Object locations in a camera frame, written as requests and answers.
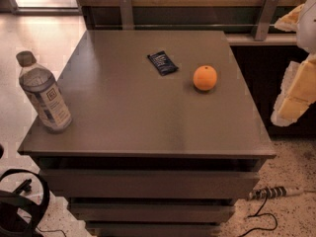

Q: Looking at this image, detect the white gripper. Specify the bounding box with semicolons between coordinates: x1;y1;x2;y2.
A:
271;0;316;126

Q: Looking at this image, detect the orange fruit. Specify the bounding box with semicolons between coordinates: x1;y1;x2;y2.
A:
193;65;217;91

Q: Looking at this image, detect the clear plastic water bottle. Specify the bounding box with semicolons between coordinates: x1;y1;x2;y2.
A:
16;50;72;132

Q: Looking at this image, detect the wooden shelf with brackets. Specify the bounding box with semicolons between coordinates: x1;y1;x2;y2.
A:
77;0;306;45

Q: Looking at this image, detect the dark blue snack packet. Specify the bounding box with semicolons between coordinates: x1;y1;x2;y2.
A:
147;50;179;76

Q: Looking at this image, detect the white power strip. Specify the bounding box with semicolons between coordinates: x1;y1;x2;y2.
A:
247;185;304;201

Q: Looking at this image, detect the grey drawer cabinet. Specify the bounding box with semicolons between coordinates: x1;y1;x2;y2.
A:
20;31;275;237

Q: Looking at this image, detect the black power cable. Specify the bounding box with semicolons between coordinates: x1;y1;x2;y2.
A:
236;192;279;237

